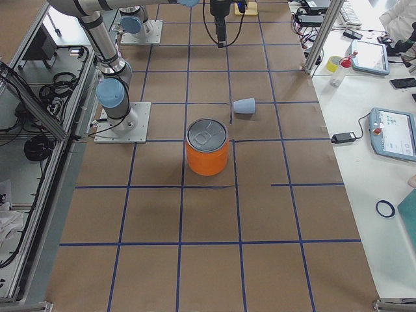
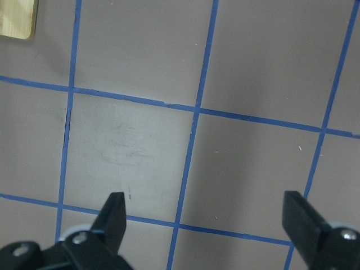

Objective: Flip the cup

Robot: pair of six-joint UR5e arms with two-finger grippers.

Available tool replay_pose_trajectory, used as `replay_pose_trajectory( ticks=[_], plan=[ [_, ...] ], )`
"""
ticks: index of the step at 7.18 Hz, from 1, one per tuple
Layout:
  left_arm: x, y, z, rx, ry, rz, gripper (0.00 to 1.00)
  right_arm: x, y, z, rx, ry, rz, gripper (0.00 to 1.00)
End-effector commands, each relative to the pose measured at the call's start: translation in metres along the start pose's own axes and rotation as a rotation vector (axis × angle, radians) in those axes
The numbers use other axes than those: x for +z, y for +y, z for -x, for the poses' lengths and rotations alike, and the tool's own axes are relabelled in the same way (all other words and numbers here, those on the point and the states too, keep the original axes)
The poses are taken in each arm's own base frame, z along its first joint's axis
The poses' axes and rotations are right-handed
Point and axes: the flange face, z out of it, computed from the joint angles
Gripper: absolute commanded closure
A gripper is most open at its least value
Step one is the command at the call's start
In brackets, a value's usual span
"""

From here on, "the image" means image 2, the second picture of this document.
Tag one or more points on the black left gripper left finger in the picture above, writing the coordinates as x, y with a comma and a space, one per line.
94, 248

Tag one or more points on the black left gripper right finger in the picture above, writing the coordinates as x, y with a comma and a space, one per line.
321, 244

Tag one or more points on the wooden mug stand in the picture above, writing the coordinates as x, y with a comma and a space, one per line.
18, 18

